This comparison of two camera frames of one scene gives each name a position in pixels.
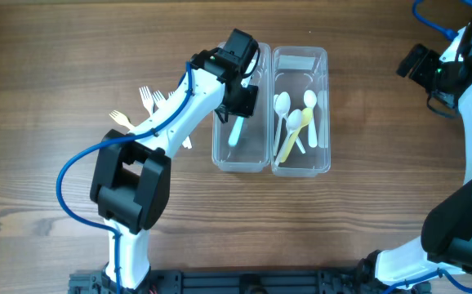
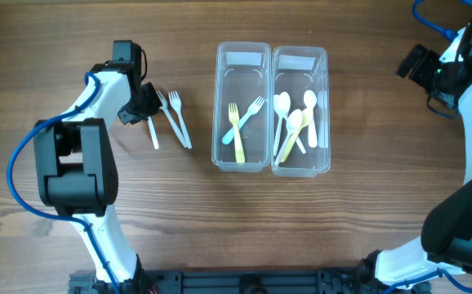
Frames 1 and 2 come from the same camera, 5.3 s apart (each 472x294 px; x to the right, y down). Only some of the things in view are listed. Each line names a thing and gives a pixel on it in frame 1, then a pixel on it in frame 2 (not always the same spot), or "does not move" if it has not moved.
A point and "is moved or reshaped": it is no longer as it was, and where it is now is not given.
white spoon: x=322 y=104 does not move
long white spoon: x=294 y=121 does not move
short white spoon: x=310 y=100 does not move
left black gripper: x=243 y=100 to x=143 y=104
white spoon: x=282 y=104 does not move
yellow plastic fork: x=122 y=119 is moved or reshaped
